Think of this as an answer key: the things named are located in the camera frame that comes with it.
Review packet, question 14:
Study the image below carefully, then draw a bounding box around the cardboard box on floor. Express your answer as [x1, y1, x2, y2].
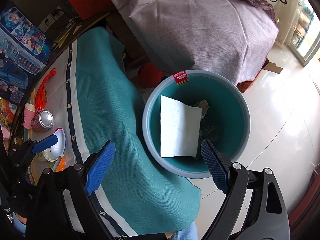
[262, 59, 283, 74]

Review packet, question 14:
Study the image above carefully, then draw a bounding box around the white cylindrical bottle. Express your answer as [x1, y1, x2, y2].
[36, 148, 58, 162]

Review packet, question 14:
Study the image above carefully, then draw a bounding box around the blue toy box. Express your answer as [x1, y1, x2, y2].
[1, 2, 53, 105]

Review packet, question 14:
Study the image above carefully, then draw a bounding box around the teal trash bin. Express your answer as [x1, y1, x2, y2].
[142, 70, 251, 179]

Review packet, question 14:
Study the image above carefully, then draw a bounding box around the pink paper cup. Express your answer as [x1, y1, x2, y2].
[23, 103, 35, 129]

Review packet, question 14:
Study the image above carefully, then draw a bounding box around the teal striped tablecloth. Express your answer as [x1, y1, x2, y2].
[27, 26, 202, 238]

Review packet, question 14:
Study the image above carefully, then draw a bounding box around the purple cloth covered furniture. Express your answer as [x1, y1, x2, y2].
[111, 0, 278, 85]

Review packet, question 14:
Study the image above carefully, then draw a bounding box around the white red-rimmed bowl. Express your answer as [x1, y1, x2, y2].
[50, 127, 66, 157]

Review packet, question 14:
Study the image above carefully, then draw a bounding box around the red cola can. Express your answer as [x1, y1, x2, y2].
[31, 110, 54, 133]

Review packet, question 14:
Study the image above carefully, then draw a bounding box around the red snack wrapper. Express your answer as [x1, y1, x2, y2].
[35, 68, 56, 113]

